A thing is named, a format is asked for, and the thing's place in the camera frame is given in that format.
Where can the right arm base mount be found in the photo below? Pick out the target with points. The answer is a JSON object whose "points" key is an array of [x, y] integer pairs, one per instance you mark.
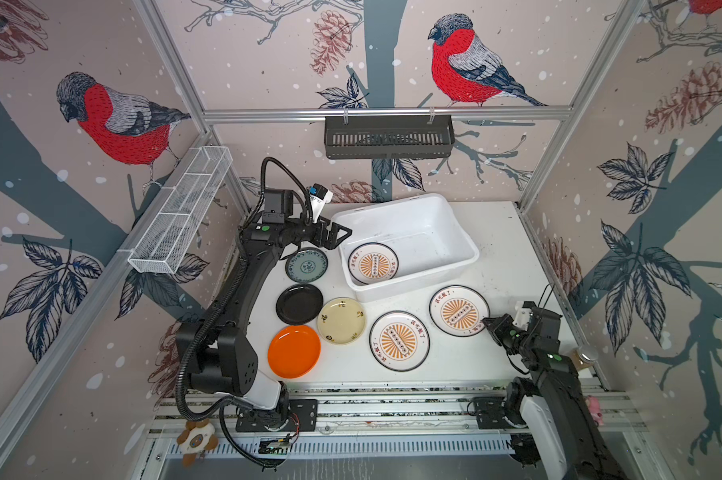
{"points": [[490, 414]]}

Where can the white plate orange sunburst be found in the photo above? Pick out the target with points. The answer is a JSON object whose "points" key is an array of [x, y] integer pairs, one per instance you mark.
{"points": [[373, 262]]}

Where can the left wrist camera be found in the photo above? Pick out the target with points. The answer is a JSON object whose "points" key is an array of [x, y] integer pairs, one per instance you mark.
{"points": [[319, 197]]}

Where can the black hanging wire basket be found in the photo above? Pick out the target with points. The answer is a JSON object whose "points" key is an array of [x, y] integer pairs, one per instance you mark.
{"points": [[389, 137]]}

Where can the cream yellow plate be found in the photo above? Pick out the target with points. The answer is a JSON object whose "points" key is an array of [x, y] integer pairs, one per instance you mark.
{"points": [[341, 321]]}

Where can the aluminium horizontal rail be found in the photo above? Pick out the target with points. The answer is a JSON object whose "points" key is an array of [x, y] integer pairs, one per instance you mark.
{"points": [[215, 117]]}

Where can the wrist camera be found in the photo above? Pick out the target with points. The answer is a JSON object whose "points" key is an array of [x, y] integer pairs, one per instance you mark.
{"points": [[523, 314], [319, 197]]}

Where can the small glass jar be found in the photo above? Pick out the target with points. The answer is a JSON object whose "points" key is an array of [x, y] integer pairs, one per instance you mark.
{"points": [[584, 357]]}

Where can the white plastic bin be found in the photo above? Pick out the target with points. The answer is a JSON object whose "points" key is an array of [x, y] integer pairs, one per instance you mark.
{"points": [[431, 245]]}

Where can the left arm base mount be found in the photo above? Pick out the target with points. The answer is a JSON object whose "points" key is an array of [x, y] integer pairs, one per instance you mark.
{"points": [[297, 415]]}

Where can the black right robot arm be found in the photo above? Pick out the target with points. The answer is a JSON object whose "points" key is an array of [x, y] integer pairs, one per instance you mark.
{"points": [[547, 398]]}

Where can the white wire mesh shelf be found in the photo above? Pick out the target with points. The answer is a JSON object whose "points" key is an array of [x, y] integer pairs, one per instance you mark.
{"points": [[169, 235]]}

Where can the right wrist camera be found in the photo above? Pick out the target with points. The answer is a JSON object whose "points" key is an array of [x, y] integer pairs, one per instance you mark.
{"points": [[523, 314]]}

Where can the teal patterned plate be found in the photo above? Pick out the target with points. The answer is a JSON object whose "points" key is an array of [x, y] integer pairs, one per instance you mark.
{"points": [[306, 265]]}

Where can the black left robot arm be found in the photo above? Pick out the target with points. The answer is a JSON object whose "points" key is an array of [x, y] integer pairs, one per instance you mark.
{"points": [[218, 365]]}

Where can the black plate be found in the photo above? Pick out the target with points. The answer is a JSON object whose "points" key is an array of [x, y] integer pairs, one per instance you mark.
{"points": [[299, 304]]}

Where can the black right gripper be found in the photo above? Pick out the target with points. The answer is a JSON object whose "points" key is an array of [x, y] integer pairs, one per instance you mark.
{"points": [[497, 328]]}

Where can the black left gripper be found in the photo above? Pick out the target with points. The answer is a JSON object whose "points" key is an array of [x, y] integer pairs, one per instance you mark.
{"points": [[330, 242]]}

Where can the brown white plush toy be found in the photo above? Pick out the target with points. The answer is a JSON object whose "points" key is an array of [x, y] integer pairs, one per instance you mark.
{"points": [[196, 440]]}

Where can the pink plush toy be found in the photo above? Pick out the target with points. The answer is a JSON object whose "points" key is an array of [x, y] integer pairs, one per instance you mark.
{"points": [[594, 407]]}

